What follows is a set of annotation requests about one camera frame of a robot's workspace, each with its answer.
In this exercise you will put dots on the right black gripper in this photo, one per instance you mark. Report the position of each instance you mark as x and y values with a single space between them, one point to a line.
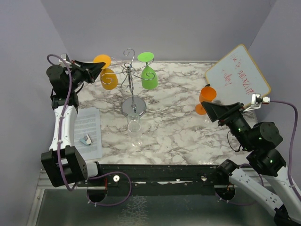
223 113

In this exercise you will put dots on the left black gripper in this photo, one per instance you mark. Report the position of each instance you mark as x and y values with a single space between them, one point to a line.
91 69

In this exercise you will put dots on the yellow-orange plastic wine glass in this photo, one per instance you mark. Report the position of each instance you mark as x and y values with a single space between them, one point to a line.
107 76

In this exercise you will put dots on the green plastic wine glass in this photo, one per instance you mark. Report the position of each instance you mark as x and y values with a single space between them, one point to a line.
149 78

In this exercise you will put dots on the tall clear wine glass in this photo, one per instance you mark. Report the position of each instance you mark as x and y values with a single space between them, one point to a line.
134 131

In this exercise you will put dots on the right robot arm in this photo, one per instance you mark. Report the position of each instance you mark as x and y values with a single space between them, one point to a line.
261 140

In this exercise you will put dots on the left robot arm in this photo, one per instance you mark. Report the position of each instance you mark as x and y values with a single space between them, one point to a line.
63 163

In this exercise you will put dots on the small clear wine glass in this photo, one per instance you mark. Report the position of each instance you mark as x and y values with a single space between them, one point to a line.
207 119

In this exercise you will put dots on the orange plastic wine glass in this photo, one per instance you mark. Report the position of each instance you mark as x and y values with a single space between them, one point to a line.
207 94

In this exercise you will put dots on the chrome wine glass rack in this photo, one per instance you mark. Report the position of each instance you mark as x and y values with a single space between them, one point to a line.
132 103

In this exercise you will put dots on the short clear glass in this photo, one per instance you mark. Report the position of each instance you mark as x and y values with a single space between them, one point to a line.
133 117

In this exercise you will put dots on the printed paper sheets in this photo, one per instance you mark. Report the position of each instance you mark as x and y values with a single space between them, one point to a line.
88 122

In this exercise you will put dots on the small white blue clip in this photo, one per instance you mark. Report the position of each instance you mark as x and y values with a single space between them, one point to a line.
86 140

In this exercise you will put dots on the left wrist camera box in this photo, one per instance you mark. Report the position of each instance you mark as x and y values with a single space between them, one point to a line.
65 57

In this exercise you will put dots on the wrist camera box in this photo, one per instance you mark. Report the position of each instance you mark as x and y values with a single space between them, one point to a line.
65 57
256 101

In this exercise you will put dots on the whiteboard with yellow frame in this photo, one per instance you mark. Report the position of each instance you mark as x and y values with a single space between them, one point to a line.
236 77

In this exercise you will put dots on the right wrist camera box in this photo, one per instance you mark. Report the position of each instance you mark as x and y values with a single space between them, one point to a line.
256 101

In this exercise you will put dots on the black front mounting rail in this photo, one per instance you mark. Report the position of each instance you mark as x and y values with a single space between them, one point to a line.
156 180

